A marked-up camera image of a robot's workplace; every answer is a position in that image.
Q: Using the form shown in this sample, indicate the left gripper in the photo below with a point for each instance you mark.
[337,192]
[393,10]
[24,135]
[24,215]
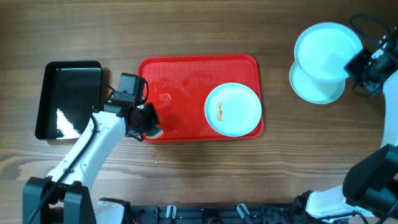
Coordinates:
[149,116]

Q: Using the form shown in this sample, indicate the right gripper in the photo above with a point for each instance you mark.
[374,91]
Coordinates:
[354,65]

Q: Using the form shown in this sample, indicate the green and orange sponge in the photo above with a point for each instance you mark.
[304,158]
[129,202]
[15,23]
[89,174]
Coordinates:
[154,133]

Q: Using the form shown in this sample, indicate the white plate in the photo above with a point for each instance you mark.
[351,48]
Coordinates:
[233,109]
[314,91]
[323,50]

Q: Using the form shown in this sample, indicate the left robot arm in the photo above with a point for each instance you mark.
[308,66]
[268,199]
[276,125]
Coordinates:
[63,196]

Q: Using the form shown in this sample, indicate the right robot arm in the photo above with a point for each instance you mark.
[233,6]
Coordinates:
[370,187]

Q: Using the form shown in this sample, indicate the red plastic tray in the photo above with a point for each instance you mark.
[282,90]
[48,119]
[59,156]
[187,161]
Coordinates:
[179,86]

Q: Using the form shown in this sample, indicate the black rectangular water basin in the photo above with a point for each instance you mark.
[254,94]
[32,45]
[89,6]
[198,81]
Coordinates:
[69,91]

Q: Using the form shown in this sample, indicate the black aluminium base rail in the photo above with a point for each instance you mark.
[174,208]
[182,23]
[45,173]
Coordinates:
[265,214]

